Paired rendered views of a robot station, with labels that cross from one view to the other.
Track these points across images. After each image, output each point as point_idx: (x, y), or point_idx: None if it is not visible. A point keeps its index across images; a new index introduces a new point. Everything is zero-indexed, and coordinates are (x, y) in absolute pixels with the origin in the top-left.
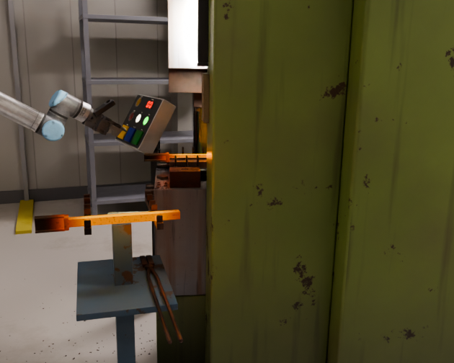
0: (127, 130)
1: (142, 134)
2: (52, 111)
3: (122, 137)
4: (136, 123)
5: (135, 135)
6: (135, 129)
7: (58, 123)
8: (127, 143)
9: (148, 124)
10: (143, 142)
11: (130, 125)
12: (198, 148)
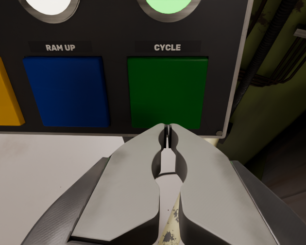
0: (8, 79)
1: (206, 71)
2: None
3: (20, 119)
4: (61, 22)
5: (143, 93)
6: (98, 57)
7: None
8: (98, 131)
9: (216, 0)
10: (232, 102)
11: (7, 46)
12: None
